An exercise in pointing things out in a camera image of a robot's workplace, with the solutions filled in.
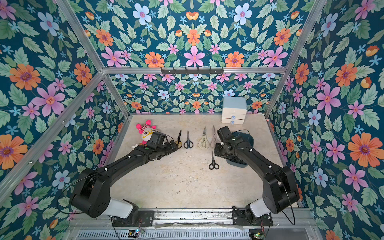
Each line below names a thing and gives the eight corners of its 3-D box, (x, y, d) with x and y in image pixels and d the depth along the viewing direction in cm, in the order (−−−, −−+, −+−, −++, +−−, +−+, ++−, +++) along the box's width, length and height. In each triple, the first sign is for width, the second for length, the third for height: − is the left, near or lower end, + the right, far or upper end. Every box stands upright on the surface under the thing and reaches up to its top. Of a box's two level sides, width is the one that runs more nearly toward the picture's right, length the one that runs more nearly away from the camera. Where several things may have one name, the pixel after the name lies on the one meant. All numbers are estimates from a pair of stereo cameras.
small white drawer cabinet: (222, 125, 116) (224, 111, 103) (220, 111, 126) (222, 96, 114) (245, 125, 116) (249, 111, 103) (241, 110, 126) (245, 96, 114)
